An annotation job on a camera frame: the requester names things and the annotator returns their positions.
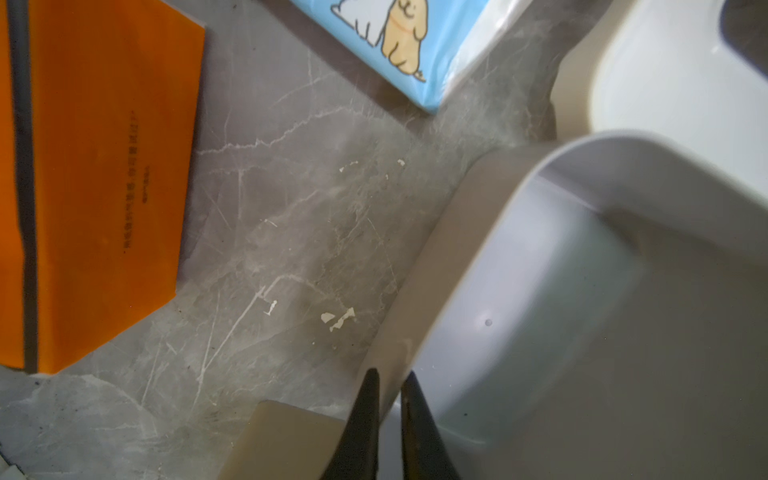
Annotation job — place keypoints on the grey tissue box base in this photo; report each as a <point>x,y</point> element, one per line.
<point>590,310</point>

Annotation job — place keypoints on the beige tissue box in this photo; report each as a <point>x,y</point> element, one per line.
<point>281,441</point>

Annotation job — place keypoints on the white tissue box lid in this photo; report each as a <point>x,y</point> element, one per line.
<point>663,67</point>

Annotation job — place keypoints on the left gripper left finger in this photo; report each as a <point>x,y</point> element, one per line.
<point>356,454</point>

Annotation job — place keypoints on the orange tissue pack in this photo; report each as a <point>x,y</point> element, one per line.
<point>98,110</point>

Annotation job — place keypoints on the blue tissue paper pack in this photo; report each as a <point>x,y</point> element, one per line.
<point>424,48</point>

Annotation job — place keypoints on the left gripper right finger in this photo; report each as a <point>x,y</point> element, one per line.
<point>424,455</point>

